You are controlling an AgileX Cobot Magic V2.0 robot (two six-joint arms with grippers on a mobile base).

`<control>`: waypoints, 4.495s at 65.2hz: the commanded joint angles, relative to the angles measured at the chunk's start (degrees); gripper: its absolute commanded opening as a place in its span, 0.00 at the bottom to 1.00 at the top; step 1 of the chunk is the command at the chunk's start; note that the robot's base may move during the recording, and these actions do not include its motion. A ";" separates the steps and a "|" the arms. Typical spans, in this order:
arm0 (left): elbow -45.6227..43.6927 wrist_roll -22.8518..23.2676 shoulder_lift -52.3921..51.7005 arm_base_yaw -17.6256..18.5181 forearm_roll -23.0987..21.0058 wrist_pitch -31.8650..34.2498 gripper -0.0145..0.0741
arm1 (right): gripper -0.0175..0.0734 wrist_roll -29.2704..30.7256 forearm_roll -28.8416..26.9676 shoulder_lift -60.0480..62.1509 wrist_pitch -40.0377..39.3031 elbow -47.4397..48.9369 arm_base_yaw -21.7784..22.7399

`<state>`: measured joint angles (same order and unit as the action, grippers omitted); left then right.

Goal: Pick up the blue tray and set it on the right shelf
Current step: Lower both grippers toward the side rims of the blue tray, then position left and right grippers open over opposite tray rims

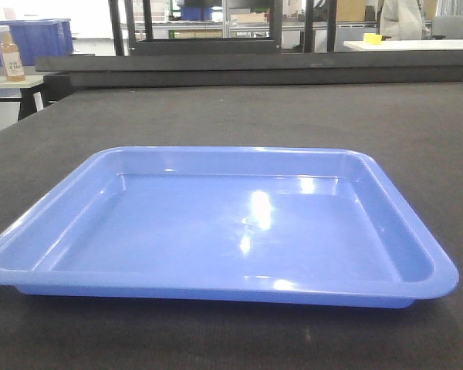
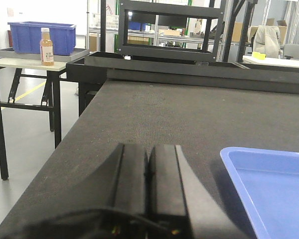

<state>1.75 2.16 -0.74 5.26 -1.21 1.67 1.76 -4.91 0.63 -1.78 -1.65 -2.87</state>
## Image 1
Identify blue plastic tray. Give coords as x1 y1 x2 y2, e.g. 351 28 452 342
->
0 146 459 308

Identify yellow tape dispenser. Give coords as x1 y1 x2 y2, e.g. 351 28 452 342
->
363 32 383 45

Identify person in beige coat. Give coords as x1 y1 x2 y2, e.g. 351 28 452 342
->
379 0 429 41

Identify blue storage crate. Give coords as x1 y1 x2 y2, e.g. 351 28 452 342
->
0 18 73 66

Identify small grey side table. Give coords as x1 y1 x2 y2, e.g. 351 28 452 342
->
0 75 44 102

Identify orange juice bottle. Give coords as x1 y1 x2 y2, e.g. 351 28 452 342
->
0 25 25 82

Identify white background table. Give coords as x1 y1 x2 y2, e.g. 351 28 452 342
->
343 39 463 52

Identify grey office chair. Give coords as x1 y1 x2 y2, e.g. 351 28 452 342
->
431 15 463 39

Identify black metal rack frame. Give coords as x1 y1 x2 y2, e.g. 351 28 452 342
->
108 0 337 57

